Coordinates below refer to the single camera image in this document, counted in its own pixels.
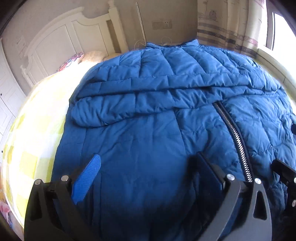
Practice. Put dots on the paper notice on wall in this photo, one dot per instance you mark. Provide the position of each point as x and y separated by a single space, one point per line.
21 47

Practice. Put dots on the colourful floral pillow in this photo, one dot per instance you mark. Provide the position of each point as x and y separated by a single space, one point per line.
73 60

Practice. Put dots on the white wardrobe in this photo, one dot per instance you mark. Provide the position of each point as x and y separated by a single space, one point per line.
12 97

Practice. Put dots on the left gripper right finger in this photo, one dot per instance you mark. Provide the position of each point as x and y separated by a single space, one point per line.
239 209

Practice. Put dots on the blue quilted puffer jacket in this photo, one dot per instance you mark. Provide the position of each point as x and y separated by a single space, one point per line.
147 113

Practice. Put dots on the wall power socket panel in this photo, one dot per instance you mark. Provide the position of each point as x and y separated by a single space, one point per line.
161 24

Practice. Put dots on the white wooden headboard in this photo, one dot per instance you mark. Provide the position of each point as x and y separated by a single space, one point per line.
71 33

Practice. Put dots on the patterned beige curtain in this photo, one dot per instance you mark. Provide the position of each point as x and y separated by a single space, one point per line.
236 25

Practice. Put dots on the window frame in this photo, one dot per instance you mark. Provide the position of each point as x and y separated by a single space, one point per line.
280 32

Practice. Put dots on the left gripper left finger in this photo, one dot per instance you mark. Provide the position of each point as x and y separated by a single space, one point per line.
51 211

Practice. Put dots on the thin white lamp pole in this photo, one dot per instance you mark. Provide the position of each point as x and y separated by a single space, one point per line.
141 22

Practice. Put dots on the beige pillow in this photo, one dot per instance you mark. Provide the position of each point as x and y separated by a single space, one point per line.
98 57

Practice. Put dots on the yellow checked bed cover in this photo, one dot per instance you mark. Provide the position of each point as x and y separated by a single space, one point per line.
34 136

